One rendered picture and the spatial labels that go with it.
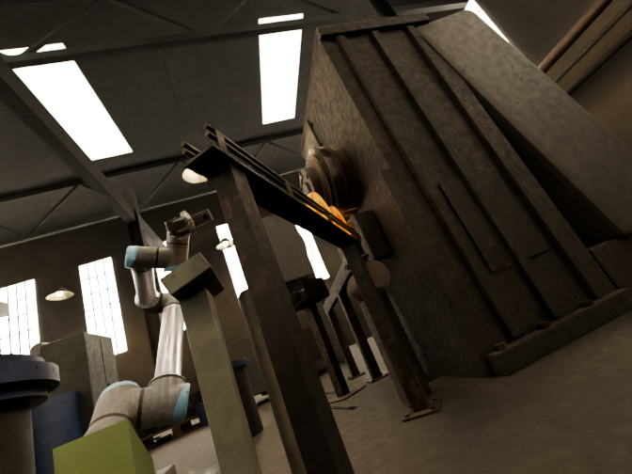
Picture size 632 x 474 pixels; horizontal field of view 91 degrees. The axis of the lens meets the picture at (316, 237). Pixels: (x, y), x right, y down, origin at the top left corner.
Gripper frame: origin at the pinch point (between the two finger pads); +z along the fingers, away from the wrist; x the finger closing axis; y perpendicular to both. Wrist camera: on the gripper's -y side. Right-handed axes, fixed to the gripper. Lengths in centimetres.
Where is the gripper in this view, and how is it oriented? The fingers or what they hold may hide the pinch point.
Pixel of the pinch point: (190, 219)
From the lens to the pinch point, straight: 116.9
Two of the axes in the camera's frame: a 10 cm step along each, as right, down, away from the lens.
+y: -7.8, 4.4, -4.5
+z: 4.6, -0.8, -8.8
